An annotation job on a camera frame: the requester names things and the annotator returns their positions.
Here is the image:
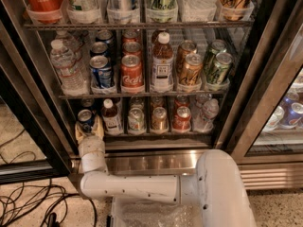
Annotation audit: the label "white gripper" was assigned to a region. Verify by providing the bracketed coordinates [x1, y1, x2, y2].
[75, 115, 108, 173]

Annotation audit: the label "blue pepsi can bottom shelf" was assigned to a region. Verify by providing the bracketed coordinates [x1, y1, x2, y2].
[78, 109, 95, 133]

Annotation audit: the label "blue pepsi can shelf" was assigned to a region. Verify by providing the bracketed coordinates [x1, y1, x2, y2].
[78, 109, 95, 133]
[90, 56, 114, 89]

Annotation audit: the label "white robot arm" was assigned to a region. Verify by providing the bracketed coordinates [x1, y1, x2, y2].
[75, 119, 257, 227]

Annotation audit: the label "tea bottle bottom shelf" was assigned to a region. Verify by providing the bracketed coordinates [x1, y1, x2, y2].
[101, 98, 123, 135]

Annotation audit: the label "tea bottle shelf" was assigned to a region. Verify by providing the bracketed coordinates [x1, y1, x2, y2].
[101, 98, 123, 135]
[151, 32, 173, 92]

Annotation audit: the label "white green can bottom shelf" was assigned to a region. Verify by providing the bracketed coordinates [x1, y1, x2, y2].
[128, 108, 146, 133]

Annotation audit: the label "water bottle middle shelf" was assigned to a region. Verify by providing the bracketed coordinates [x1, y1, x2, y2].
[50, 40, 87, 96]

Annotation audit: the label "water bottle shelf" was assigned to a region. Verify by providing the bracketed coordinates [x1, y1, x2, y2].
[194, 98, 220, 133]
[50, 40, 87, 96]

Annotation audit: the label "blue pepsi can middle shelf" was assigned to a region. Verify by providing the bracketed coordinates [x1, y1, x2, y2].
[90, 56, 114, 89]

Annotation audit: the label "gold can bottom shelf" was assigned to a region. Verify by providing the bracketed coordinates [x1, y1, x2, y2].
[151, 107, 168, 132]

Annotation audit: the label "red coca-cola can middle shelf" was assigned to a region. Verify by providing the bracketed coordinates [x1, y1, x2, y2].
[121, 55, 143, 88]

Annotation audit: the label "red coca-cola can shelf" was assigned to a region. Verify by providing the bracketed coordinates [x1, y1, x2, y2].
[27, 0, 63, 24]
[121, 55, 143, 88]

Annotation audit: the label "tea bottle middle shelf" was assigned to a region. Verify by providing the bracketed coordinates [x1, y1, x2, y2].
[151, 32, 173, 92]

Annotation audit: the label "red can bottom shelf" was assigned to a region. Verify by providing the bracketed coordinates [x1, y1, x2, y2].
[172, 106, 191, 131]

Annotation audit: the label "stainless fridge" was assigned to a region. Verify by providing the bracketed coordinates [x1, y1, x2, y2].
[0, 0, 303, 201]

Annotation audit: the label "water bottle bottom shelf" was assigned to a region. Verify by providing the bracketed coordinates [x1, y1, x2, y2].
[194, 98, 220, 133]

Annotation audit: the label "red coca-cola can top shelf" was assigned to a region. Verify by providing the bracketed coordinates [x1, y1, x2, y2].
[27, 0, 63, 24]

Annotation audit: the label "pepsi can behind glass door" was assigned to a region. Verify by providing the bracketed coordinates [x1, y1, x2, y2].
[279, 102, 303, 129]

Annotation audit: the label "clear plastic bin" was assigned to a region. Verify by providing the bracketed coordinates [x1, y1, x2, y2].
[110, 198, 203, 227]

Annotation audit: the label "black floor cables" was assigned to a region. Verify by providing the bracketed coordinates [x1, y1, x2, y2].
[0, 128, 98, 227]

